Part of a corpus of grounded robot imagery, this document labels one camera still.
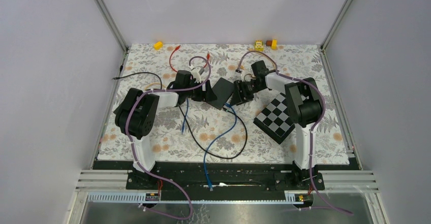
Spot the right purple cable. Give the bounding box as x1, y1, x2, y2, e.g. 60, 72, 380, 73
235, 50, 354, 216

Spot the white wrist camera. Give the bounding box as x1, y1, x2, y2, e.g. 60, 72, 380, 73
235, 68, 254, 82
191, 67, 205, 83

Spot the yellow brown toy block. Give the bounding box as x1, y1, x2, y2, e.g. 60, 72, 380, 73
265, 39, 278, 50

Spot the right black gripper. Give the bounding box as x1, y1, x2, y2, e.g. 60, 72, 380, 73
229, 80, 264, 107

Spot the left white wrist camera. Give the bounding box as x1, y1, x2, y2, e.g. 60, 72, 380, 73
191, 67, 205, 83

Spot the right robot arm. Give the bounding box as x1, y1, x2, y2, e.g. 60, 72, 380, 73
230, 60, 326, 189

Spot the black ethernet cable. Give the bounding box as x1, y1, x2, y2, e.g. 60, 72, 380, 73
113, 72, 249, 160

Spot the black network switch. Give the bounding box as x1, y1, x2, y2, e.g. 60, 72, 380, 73
207, 78, 234, 110

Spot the black white checkerboard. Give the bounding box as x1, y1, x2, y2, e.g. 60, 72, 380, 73
253, 93, 295, 144

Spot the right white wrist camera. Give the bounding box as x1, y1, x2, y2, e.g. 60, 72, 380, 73
235, 68, 254, 82

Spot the yellow toy brick with face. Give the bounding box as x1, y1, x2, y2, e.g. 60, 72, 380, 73
254, 40, 264, 52

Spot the orange ethernet cable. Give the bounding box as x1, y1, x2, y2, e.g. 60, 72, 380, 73
144, 82, 167, 91

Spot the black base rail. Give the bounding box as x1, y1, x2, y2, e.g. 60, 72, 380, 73
92, 160, 358, 202

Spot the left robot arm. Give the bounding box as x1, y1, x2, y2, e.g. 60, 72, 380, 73
114, 70, 217, 189

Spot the red ethernet cable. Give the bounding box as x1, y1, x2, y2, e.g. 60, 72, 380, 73
169, 45, 211, 73

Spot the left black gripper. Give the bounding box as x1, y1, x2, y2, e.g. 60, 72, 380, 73
184, 79, 218, 102

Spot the floral patterned table mat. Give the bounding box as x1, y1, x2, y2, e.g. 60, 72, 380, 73
114, 44, 349, 165

